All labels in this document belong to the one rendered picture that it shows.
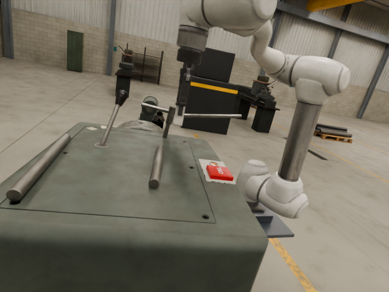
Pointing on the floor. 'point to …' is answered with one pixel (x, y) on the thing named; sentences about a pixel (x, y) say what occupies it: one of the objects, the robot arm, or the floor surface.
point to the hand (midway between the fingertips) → (179, 114)
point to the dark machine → (211, 92)
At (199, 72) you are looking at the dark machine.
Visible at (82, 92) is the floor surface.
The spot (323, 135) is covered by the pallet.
